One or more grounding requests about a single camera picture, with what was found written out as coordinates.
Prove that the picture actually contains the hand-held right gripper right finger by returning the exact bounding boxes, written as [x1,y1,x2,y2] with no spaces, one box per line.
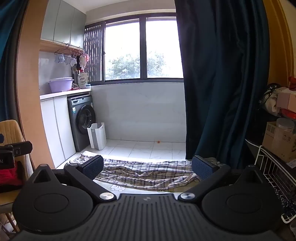
[179,155,267,202]

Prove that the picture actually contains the cardboard box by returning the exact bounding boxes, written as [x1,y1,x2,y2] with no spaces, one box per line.
[262,122,296,163]

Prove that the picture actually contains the white laundry basket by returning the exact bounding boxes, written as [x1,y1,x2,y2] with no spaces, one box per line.
[87,122,107,150]

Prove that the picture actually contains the white wire rack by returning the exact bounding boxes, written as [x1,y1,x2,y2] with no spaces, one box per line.
[245,138,296,224]

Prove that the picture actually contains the white lower cabinet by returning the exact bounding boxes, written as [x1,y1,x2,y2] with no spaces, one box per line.
[39,87,92,168]

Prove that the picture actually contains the purple plastic basin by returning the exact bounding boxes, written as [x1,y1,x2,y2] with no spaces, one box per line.
[48,77,75,93]

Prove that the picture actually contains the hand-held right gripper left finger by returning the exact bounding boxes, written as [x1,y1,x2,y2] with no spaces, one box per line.
[30,155,116,202]

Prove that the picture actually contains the black framed window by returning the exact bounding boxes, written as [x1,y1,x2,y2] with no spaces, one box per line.
[84,13,184,84]

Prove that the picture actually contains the yellow upholstered chair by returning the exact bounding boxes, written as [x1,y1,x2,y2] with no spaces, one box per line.
[0,120,35,232]

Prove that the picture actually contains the grey washing machine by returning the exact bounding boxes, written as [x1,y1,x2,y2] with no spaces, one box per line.
[67,95,97,152]

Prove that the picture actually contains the clear plastic jar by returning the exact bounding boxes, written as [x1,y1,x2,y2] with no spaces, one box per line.
[276,117,295,139]

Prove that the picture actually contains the dark teal curtain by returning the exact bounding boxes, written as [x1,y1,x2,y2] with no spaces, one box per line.
[0,0,28,124]
[174,0,271,169]

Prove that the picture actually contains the wooden wall panel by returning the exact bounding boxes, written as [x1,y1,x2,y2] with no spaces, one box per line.
[16,0,56,168]

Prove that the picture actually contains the folded red garment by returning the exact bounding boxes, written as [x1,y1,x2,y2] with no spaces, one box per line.
[0,161,23,193]

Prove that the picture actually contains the hanging laundry on rack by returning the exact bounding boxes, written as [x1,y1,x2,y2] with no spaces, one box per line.
[54,42,90,75]

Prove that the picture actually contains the grey upper cabinets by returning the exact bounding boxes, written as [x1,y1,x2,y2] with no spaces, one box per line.
[41,0,87,50]

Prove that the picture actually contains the detergent bottle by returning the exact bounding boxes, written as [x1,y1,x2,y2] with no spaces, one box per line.
[77,72,88,89]

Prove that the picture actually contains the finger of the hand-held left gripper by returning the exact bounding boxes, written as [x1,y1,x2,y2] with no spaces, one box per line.
[4,141,33,155]

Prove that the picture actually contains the checked printed bed sheet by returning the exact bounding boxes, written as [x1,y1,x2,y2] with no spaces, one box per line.
[57,150,222,200]

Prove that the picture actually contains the black and white bag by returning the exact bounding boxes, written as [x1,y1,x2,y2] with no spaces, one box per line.
[260,82,282,116]

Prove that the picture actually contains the pink box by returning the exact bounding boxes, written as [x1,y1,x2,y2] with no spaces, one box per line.
[276,93,296,112]

